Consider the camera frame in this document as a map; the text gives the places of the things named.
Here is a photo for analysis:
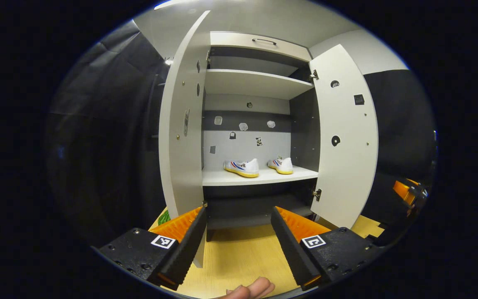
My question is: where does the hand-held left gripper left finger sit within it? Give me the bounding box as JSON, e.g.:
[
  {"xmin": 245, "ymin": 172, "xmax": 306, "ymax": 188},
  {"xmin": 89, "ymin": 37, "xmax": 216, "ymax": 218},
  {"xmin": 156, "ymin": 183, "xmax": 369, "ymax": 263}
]
[{"xmin": 98, "ymin": 206, "xmax": 208, "ymax": 290}]

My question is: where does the white shoe cabinet door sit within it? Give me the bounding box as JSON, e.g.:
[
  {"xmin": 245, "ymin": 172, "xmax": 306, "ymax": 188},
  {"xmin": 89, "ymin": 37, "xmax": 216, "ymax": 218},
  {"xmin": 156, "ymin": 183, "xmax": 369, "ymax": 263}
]
[
  {"xmin": 309, "ymin": 44, "xmax": 379, "ymax": 229},
  {"xmin": 158, "ymin": 10, "xmax": 211, "ymax": 268}
]

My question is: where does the black backdrop cloth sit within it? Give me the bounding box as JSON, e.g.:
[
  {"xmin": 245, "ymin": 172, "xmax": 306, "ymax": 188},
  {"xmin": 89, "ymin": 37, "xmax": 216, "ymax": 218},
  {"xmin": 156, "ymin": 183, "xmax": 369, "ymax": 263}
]
[{"xmin": 46, "ymin": 20, "xmax": 438, "ymax": 250}]

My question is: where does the white shoe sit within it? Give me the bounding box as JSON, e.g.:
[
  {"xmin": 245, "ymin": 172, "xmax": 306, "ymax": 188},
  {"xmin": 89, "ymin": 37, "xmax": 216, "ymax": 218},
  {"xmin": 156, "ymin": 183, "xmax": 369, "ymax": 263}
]
[
  {"xmin": 224, "ymin": 158, "xmax": 259, "ymax": 178},
  {"xmin": 268, "ymin": 157, "xmax": 293, "ymax": 175}
]

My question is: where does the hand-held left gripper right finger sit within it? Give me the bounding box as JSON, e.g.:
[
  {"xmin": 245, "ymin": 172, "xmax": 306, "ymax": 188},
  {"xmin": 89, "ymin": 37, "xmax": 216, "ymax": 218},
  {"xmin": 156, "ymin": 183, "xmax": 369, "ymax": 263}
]
[{"xmin": 271, "ymin": 206, "xmax": 385, "ymax": 291}]

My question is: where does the white cabinet drawer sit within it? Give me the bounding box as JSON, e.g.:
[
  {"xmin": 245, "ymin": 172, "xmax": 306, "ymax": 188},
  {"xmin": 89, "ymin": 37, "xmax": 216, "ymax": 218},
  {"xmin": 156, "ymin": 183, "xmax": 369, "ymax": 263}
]
[{"xmin": 210, "ymin": 31, "xmax": 312, "ymax": 62}]

